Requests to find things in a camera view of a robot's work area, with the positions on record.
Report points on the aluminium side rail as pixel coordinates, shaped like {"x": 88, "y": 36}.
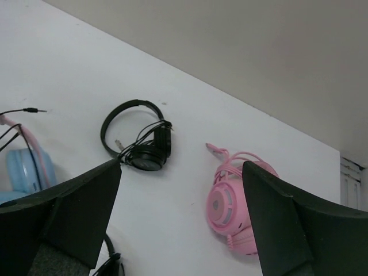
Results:
{"x": 350, "y": 183}

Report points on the black headphones far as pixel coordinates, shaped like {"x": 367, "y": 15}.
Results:
{"x": 151, "y": 150}

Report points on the black headphones near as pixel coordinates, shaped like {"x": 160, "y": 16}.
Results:
{"x": 113, "y": 266}

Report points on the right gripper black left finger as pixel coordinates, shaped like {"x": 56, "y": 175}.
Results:
{"x": 59, "y": 231}

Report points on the black headphones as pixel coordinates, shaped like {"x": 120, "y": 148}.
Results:
{"x": 113, "y": 266}
{"x": 151, "y": 150}

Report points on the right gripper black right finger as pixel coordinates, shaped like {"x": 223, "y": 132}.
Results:
{"x": 298, "y": 233}

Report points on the pink blue cat-ear headphones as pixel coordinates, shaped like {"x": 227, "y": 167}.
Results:
{"x": 30, "y": 169}

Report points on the pink gaming headset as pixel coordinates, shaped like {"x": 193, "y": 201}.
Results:
{"x": 226, "y": 208}

